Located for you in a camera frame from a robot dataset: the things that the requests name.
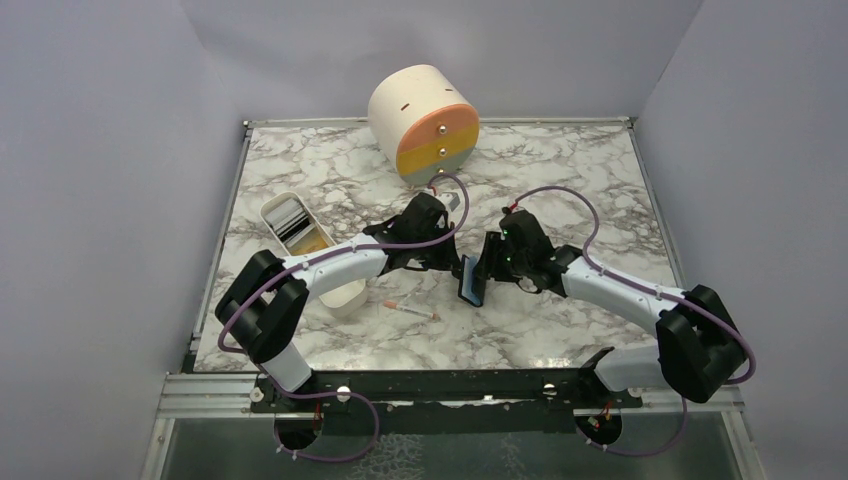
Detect black card holder wallet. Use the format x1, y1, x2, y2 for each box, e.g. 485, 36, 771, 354
458, 255, 487, 308

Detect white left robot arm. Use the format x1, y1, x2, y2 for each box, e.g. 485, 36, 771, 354
214, 192, 460, 411

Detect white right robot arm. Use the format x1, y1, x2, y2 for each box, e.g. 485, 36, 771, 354
459, 211, 749, 407

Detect stack of cards in tray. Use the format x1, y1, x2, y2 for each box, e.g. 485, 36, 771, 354
260, 193, 321, 255

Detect orange capped syringe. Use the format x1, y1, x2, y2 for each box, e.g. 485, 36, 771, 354
383, 300, 440, 320

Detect cream round drawer cabinet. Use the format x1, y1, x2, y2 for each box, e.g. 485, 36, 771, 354
367, 64, 480, 186

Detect white oblong tray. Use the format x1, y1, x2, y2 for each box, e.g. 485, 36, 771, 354
259, 191, 369, 320

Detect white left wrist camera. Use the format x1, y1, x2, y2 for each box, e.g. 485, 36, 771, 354
438, 192, 463, 213

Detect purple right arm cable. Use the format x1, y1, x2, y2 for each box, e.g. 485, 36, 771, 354
500, 186, 757, 460

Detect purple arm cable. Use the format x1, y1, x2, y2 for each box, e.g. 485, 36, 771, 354
217, 173, 470, 464
500, 186, 757, 460

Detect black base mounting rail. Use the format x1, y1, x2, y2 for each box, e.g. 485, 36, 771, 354
249, 368, 642, 436

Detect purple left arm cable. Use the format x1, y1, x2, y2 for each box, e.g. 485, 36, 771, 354
217, 173, 470, 464

